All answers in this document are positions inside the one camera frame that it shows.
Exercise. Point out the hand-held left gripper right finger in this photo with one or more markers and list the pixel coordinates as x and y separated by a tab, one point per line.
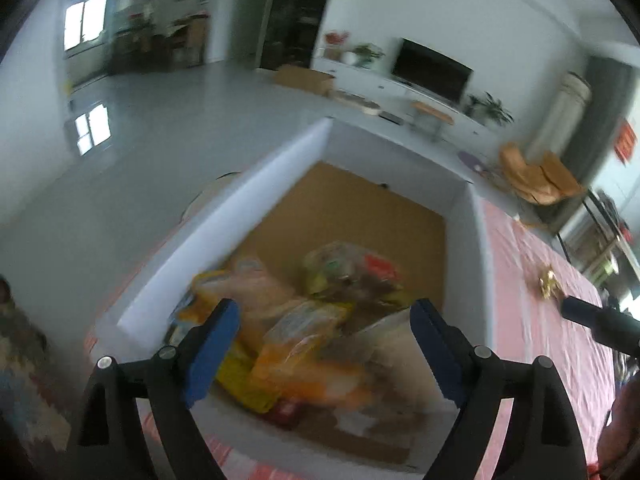
440	355

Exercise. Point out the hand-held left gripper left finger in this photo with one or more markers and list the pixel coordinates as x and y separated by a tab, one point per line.
212	355

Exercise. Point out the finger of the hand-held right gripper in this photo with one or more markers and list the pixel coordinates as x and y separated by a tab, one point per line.
600	322

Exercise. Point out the small gold snack packet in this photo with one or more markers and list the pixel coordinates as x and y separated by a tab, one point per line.
550	281

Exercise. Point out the red snack stick packet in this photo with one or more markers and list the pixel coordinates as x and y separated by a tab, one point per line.
282	412

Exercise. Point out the white box with brown bottom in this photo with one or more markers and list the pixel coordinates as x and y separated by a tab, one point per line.
360	200

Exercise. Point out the person's right forearm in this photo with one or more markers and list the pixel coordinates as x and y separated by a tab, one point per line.
622	435

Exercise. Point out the orange striped tablecloth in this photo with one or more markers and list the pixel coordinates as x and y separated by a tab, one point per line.
545	360

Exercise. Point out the dark wooden chair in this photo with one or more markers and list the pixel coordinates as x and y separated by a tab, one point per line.
595	230

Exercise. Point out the orange lounge chair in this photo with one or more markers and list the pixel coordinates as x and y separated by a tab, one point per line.
540	175

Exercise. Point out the patterned dark cloth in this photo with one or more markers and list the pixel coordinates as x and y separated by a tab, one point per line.
25	360

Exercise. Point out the small purple rug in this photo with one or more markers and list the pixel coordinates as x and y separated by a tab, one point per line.
472	161

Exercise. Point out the white standing air conditioner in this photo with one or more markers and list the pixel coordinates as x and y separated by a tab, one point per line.
560	115

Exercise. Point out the grey curtain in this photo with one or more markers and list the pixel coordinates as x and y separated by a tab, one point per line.
605	110

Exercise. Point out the large potted green plant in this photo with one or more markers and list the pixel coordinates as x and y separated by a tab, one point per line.
490	107

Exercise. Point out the small wooden bench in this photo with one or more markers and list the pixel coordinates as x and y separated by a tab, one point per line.
432	112

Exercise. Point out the flat black floor item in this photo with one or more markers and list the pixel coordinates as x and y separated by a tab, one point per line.
390	117

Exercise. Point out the beige curved floor pad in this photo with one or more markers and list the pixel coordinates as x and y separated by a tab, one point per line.
357	101

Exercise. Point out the white television cabinet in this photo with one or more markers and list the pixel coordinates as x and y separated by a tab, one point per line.
380	85

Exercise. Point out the black television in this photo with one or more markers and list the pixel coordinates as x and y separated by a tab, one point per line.
430	70

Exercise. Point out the brown cardboard box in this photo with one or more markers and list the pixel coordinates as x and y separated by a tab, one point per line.
302	80

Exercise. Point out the leafy green plant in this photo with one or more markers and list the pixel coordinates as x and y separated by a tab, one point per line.
367	54

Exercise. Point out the red flowers in vase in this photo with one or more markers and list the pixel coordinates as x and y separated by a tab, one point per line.
336	40

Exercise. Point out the black display cabinet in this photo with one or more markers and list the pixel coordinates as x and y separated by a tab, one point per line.
300	10

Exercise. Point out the red wall hanging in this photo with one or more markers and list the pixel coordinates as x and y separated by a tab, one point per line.
627	140

